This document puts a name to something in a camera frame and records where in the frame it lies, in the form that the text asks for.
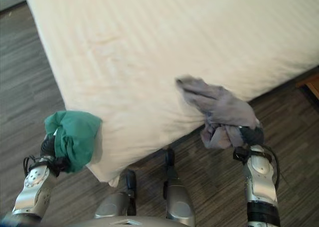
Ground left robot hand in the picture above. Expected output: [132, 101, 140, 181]
[39, 134, 57, 157]

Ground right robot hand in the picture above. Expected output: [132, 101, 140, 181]
[238, 126, 265, 147]

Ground green cloth garment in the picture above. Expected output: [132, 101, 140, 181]
[44, 110, 103, 173]

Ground grey cloth garment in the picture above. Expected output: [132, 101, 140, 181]
[175, 74, 261, 149]

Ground white bed with striped sheet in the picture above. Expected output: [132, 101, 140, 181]
[21, 0, 319, 188]

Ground wooden furniture piece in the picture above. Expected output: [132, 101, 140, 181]
[295, 72, 319, 103]

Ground silver left robot leg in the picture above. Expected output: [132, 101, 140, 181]
[94, 169, 138, 218]

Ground silver robot torso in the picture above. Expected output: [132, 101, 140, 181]
[67, 216, 200, 227]

